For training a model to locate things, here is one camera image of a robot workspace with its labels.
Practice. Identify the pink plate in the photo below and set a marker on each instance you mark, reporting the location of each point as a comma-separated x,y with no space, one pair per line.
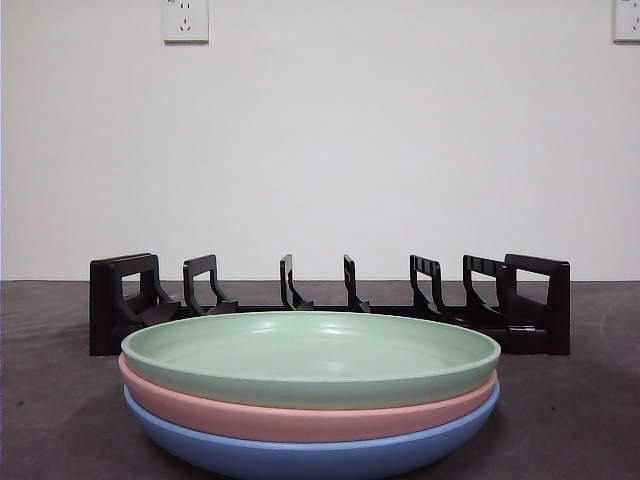
300,420

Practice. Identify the black plate rack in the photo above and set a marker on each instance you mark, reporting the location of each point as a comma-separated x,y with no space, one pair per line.
105,310

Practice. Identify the blue plate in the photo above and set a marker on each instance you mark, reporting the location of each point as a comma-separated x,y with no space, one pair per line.
300,457

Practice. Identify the white wall socket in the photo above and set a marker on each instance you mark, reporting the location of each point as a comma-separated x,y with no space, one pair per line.
185,22
627,22

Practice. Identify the green plate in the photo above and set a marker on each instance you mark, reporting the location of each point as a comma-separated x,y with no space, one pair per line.
300,360

